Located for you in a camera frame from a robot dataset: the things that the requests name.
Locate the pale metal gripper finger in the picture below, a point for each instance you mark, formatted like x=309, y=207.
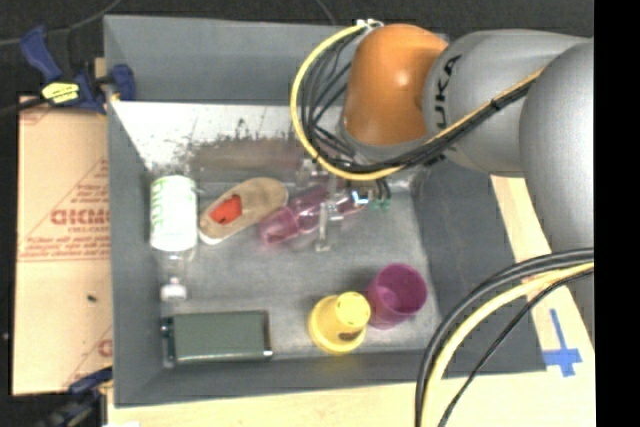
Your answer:
x=311, y=175
x=325, y=227

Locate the pink clear plastic bottle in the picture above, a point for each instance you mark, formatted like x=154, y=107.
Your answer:
x=285, y=220

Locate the beige shoe red inside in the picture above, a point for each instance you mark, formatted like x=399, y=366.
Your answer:
x=260, y=200

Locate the grey metal bin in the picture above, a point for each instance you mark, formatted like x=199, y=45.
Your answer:
x=280, y=280

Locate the purple cup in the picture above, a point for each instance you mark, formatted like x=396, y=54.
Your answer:
x=397, y=292

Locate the yellow cup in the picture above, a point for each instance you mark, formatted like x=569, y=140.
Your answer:
x=340, y=325

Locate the clear plastic bottle white label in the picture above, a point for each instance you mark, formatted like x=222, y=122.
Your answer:
x=173, y=210

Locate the dark green flat block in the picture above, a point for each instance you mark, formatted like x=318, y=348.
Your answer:
x=220, y=335

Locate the brown cardboard board red print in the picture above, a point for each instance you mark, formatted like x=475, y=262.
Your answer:
x=55, y=295

